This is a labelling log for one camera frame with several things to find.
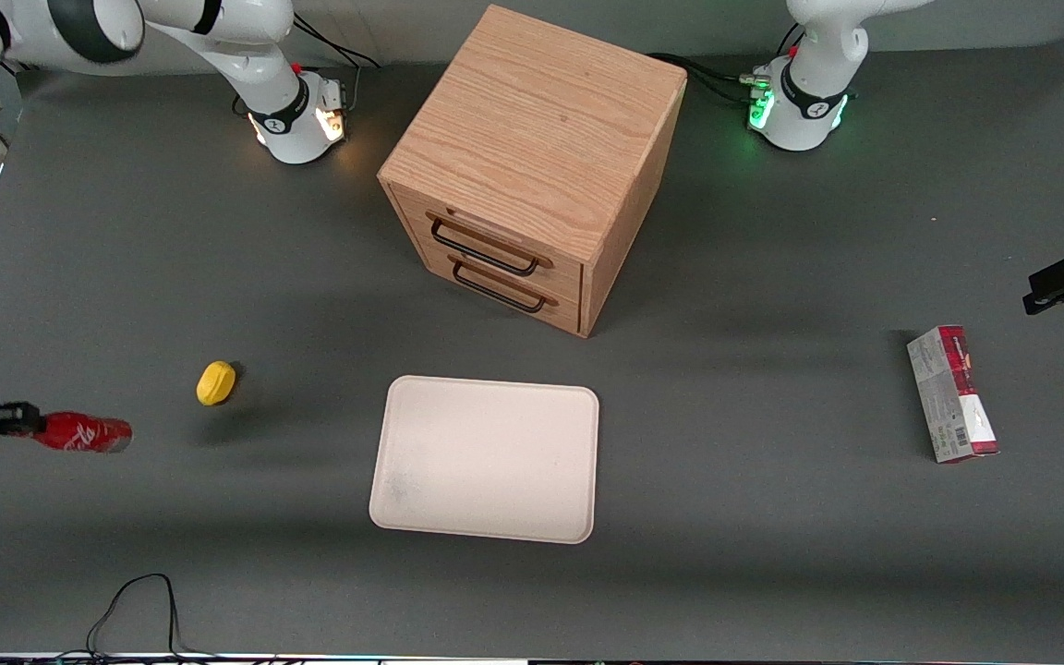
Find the red coke bottle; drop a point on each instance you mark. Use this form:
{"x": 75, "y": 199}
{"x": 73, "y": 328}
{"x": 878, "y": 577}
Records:
{"x": 84, "y": 433}

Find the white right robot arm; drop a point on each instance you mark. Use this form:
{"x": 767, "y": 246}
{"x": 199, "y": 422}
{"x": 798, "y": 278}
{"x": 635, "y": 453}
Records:
{"x": 255, "y": 65}

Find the cream plastic tray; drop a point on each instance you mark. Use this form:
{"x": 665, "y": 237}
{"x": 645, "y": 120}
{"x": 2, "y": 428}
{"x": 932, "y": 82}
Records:
{"x": 486, "y": 459}

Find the red and grey carton box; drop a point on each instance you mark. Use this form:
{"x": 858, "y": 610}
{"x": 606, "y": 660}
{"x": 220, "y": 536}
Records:
{"x": 952, "y": 392}

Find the yellow lemon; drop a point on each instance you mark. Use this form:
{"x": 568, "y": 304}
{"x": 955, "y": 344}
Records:
{"x": 216, "y": 383}

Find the wooden drawer cabinet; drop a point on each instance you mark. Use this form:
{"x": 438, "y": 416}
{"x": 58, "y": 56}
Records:
{"x": 541, "y": 120}

